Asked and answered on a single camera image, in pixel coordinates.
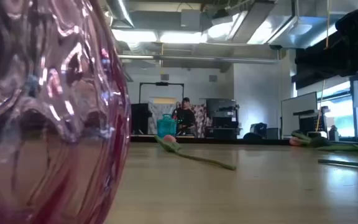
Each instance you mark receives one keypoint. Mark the black artificial tulip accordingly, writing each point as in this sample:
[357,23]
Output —
[346,162]
[319,142]

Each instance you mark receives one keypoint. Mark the teal glass vase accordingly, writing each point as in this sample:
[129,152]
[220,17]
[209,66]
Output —
[166,127]

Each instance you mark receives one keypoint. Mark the pink glass vase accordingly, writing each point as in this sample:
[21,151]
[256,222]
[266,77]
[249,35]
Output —
[42,124]

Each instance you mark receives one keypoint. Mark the person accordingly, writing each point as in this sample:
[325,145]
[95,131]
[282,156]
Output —
[185,117]

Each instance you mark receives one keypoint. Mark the grey hanging cloth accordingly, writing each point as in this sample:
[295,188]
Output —
[158,112]

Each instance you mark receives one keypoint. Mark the pink patterned cloth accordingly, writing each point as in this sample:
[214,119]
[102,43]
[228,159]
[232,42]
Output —
[200,119]

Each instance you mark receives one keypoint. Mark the black panel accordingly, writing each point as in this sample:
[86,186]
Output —
[140,118]

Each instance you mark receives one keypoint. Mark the black equipment cabinet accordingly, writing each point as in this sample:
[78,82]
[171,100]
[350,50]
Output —
[222,118]

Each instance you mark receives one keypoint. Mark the silver ceiling pipe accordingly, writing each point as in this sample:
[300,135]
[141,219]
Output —
[197,58]

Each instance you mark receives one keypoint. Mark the ceiling light panel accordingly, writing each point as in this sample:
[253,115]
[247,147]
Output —
[180,37]
[134,35]

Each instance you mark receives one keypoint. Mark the dark dome object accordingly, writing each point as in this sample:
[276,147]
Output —
[252,136]

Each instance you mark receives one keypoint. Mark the grey bin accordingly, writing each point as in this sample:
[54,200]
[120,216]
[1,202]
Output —
[272,133]

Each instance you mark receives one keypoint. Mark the whiteboard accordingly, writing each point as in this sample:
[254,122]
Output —
[298,109]

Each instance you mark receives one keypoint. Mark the white round stand base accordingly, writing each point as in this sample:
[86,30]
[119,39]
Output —
[317,134]

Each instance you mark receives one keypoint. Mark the dark bottle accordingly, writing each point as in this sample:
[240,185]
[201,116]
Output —
[333,133]

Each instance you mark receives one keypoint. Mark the grey wall vent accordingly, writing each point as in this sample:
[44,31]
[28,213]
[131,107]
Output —
[165,77]
[212,78]

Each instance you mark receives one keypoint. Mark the black rig frame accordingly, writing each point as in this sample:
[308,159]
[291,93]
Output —
[139,93]

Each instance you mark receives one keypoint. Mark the black aluminium table frame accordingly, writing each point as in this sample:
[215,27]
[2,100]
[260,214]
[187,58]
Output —
[228,140]

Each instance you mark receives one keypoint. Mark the round silver air duct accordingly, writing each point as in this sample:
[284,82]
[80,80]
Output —
[120,9]

